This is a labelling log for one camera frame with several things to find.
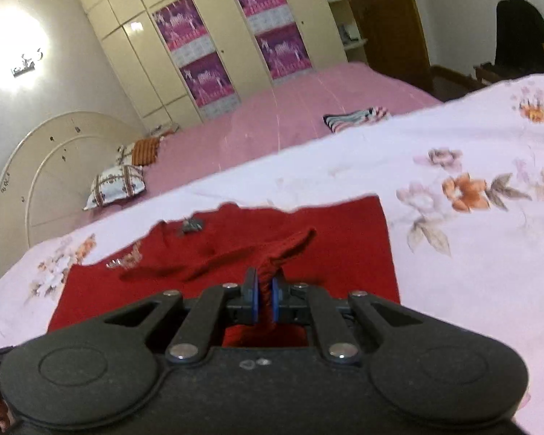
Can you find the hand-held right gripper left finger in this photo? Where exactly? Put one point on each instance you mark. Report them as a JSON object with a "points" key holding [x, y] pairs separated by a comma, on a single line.
{"points": [[253, 301]]}

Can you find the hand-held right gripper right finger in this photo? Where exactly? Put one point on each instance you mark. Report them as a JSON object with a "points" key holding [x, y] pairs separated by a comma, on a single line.
{"points": [[275, 300]]}

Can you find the red knit sweater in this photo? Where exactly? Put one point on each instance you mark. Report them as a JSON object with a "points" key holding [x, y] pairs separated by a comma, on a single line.
{"points": [[344, 235]]}

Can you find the pink bed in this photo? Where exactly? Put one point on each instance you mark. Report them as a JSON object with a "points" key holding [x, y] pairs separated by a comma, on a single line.
{"points": [[272, 131]]}

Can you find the floral white pillow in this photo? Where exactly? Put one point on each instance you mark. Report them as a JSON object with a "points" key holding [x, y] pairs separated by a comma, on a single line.
{"points": [[115, 188]]}

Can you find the floral white bedsheet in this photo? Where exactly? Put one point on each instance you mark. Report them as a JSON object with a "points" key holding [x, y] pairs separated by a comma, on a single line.
{"points": [[458, 281]]}

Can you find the orange striped pillow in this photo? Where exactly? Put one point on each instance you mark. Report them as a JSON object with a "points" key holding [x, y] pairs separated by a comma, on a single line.
{"points": [[146, 150]]}

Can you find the small patterned pillow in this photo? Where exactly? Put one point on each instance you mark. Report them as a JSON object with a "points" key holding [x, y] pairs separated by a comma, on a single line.
{"points": [[126, 154]]}

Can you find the striped folded cloth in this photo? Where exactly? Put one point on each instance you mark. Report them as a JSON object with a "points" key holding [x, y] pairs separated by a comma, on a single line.
{"points": [[356, 118]]}

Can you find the cream round headboard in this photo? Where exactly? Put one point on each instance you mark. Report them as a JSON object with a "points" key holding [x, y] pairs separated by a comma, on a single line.
{"points": [[50, 167]]}

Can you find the cream wardrobe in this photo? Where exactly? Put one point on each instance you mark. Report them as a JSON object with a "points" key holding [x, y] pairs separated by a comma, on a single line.
{"points": [[222, 22]]}

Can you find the cream open shelf unit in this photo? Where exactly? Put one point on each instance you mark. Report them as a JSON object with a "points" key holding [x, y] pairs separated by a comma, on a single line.
{"points": [[340, 13]]}

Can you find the brown wooden door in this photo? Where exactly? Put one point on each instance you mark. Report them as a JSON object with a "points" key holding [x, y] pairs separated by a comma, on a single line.
{"points": [[385, 22]]}

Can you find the wall lamp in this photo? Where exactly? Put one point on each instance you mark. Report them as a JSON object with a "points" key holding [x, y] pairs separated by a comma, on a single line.
{"points": [[26, 67]]}

